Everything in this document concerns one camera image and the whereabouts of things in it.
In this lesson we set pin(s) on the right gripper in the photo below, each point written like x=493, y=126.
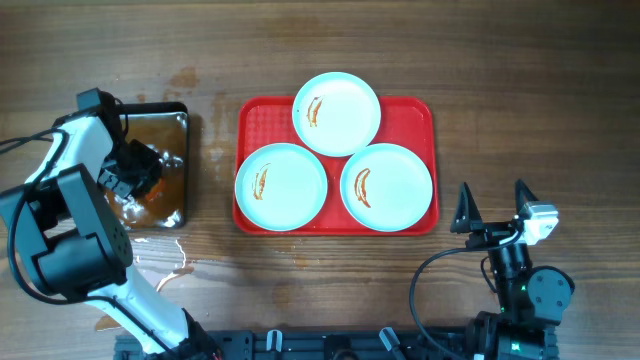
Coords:
x=488, y=233

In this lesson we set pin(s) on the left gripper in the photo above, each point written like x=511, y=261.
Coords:
x=135, y=184

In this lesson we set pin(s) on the orange green sponge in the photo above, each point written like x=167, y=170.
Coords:
x=155, y=191

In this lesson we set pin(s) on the light blue plate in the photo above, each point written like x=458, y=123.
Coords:
x=281, y=187
x=386, y=187
x=336, y=114

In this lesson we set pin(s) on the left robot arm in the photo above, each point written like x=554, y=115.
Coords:
x=66, y=245

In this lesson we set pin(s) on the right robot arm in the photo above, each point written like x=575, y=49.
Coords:
x=531, y=299

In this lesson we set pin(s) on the red plastic tray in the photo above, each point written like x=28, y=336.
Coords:
x=405, y=121

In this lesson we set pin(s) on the black water basin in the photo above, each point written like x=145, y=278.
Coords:
x=163, y=127

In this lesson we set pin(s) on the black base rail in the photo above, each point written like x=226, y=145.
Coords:
x=246, y=345

